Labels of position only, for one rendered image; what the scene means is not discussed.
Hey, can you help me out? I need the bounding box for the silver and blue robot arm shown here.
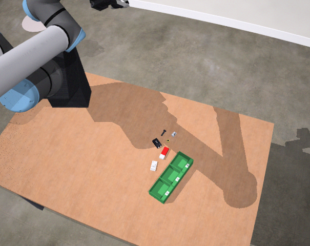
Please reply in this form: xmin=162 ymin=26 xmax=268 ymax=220
xmin=0 ymin=0 xmax=86 ymax=113

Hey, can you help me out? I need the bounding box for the white domino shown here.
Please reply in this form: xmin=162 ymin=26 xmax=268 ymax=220
xmin=150 ymin=161 xmax=157 ymax=171

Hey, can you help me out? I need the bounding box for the green three-compartment bin rack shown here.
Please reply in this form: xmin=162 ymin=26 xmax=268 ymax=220
xmin=149 ymin=151 xmax=194 ymax=204

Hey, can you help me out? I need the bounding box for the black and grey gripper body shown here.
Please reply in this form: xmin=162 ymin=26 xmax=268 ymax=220
xmin=90 ymin=0 xmax=116 ymax=11

